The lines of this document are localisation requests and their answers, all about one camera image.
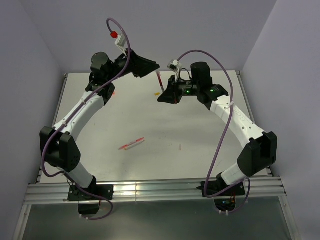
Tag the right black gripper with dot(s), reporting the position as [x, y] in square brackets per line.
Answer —
[171, 95]

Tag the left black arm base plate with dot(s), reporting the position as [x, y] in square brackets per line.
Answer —
[105, 191]

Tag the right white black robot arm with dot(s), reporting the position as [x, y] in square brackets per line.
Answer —
[259, 148]

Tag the white pen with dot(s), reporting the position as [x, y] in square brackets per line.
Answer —
[134, 145]

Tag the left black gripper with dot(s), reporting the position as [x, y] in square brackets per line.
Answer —
[140, 67]

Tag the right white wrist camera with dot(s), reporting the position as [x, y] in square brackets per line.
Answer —
[175, 66]

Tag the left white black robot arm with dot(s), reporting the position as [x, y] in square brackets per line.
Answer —
[58, 143]

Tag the dark red pen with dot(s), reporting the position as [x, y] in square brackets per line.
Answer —
[158, 74]

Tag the aluminium frame rail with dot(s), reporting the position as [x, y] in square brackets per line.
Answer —
[149, 191]

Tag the red pen with clear barrel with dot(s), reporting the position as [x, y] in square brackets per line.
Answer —
[131, 143]

